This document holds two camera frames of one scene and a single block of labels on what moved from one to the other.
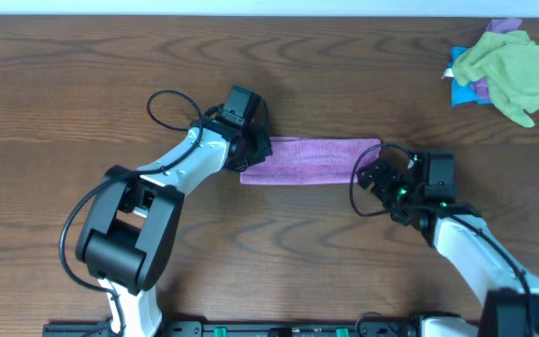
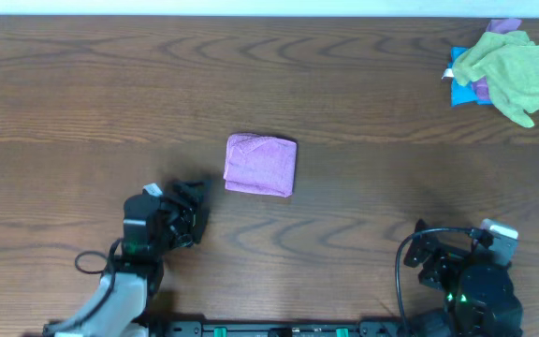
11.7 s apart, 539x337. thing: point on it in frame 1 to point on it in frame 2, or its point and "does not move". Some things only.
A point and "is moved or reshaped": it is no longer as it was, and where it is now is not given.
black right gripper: [391, 176] to [444, 261]
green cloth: [521, 75] does not move
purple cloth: [303, 161] is moved or reshaped
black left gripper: [258, 150] to [182, 215]
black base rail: [250, 329] does not move
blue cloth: [462, 94] does not move
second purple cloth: [481, 86] does not move
